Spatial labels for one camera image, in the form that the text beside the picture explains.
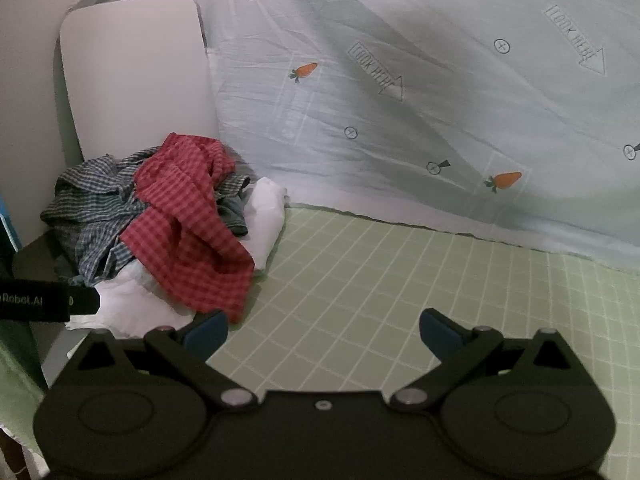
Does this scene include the white garment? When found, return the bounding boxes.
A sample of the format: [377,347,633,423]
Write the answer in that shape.
[65,176,289,342]

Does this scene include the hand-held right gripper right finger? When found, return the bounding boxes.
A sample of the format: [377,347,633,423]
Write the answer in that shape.
[390,309,589,414]

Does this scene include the blue object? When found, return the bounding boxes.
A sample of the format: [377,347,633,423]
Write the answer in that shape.
[0,192,23,261]

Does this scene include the red checkered pants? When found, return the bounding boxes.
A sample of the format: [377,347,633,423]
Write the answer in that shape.
[120,132,257,324]

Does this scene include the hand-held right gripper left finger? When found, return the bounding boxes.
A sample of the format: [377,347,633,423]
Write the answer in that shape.
[67,309,259,414]

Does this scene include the white rounded board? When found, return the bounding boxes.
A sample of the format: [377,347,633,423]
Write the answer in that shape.
[59,0,220,162]

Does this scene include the green grid bed mat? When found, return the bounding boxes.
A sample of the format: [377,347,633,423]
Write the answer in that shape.
[0,203,640,442]

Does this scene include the light blue carrot-print sheet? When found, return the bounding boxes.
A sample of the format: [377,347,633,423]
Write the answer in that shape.
[75,0,640,277]

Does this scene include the blue-grey checkered shirt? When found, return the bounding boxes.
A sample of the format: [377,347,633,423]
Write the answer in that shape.
[40,146,253,286]

